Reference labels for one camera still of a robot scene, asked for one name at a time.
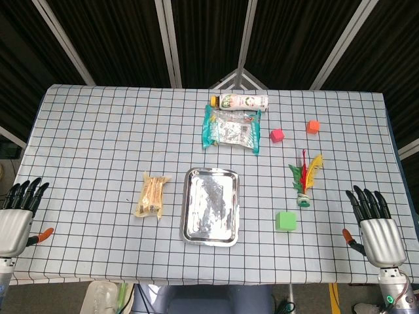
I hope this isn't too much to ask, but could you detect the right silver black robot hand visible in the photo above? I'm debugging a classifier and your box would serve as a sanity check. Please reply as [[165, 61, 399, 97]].
[[342, 185, 407, 269]]

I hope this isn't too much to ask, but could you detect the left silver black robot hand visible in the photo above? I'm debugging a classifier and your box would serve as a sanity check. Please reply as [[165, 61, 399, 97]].
[[0, 177, 54, 258]]

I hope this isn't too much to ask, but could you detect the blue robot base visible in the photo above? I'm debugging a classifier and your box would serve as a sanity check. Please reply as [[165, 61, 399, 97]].
[[130, 283, 276, 314]]

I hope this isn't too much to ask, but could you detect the blue grid tablecloth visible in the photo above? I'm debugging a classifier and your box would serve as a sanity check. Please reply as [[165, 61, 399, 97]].
[[9, 84, 419, 286]]

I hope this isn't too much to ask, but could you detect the silver metal tray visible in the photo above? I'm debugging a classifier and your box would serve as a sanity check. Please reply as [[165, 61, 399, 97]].
[[179, 167, 241, 247]]

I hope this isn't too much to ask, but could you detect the colourful feather shuttlecock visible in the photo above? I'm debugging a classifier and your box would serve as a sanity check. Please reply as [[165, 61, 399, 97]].
[[287, 148, 324, 209]]

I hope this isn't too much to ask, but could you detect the green cube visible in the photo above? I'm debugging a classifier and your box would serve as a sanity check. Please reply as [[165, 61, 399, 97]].
[[275, 211, 298, 233]]

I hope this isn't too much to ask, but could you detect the clear plastic bottle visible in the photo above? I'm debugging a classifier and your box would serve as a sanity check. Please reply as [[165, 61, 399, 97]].
[[80, 280, 119, 314]]

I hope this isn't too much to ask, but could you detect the yellow snack packet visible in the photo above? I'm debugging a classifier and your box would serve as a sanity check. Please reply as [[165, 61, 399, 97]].
[[134, 171, 172, 224]]

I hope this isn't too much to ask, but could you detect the teal silver snack bag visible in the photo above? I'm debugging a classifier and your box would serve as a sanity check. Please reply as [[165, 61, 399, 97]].
[[200, 104, 263, 156]]

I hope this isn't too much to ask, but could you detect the white drink bottle yellow cap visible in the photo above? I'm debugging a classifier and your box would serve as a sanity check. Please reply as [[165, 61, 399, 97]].
[[209, 93, 270, 113]]

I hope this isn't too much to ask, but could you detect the white metal frame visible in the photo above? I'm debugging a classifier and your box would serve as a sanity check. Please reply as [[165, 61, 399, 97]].
[[209, 67, 269, 90]]

